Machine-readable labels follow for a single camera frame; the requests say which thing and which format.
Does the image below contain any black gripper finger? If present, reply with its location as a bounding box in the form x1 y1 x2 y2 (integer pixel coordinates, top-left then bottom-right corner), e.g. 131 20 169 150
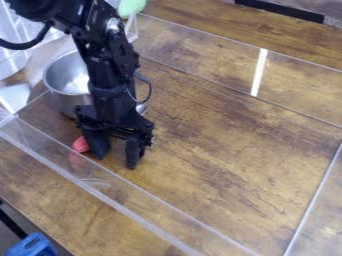
83 130 111 159
126 137 146 169

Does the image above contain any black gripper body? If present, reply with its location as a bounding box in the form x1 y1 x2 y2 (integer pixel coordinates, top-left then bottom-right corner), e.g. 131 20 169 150
75 83 154 146

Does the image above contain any pink handled metal spoon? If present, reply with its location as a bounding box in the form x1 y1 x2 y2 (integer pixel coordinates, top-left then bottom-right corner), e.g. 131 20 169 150
73 104 147 153

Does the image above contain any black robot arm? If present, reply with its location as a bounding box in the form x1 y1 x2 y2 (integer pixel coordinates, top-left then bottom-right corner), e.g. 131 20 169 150
0 0 156 169

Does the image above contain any stainless steel pot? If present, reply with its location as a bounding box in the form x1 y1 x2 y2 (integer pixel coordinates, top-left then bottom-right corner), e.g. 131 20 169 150
43 50 93 119

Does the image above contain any white checkered curtain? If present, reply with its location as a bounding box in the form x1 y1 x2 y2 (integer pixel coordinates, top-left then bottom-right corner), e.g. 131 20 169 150
0 0 73 81

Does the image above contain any green object on table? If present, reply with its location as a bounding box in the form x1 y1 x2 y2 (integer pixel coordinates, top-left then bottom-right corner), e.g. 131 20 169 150
118 0 147 19

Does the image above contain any blue plastic crate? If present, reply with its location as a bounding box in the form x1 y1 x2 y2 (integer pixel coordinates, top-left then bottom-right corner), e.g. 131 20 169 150
5 232 59 256

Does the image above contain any black bar on table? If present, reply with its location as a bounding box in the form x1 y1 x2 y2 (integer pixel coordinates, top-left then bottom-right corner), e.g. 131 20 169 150
234 0 325 24

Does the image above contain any clear acrylic barrier wall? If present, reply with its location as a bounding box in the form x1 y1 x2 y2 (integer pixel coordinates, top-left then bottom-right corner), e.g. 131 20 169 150
0 115 256 256

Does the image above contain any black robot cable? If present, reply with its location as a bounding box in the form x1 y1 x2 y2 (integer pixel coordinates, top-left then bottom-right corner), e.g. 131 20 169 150
0 23 53 51

